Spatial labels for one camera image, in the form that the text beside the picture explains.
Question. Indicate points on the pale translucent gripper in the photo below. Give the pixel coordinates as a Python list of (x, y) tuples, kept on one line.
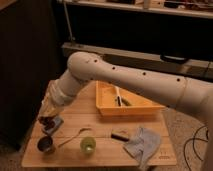
[(48, 108)]

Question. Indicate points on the dark purple grape bunch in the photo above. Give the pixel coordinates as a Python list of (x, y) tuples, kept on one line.
[(47, 122)]

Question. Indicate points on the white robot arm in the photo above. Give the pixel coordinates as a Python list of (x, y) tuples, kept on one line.
[(187, 95)]

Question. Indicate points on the small metal cup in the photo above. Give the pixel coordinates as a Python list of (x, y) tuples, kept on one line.
[(46, 145)]

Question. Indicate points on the green plastic cup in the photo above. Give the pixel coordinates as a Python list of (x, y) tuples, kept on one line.
[(88, 145)]

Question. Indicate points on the blue sponge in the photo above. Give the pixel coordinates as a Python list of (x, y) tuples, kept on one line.
[(58, 122)]

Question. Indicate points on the metal spoon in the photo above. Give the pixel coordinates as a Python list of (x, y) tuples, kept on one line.
[(75, 136)]

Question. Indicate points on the orange plastic bin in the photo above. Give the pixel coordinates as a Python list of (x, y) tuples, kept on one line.
[(107, 105)]

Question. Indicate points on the utensil inside bin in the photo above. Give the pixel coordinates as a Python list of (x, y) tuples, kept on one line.
[(119, 99)]

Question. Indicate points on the black brown brush block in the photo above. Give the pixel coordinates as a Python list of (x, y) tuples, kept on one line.
[(120, 134)]

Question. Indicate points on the grey folded cloth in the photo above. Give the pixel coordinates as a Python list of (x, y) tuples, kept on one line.
[(142, 146)]

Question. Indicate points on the upright metal pole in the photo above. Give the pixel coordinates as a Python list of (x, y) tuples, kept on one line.
[(72, 38)]

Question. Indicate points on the cluttered upper shelf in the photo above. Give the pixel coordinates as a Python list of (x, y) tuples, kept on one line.
[(146, 7)]

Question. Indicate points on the black handle on rail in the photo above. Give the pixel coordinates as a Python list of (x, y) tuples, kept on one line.
[(171, 59)]

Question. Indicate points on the grey metal rail base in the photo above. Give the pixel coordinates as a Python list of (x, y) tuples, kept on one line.
[(198, 69)]

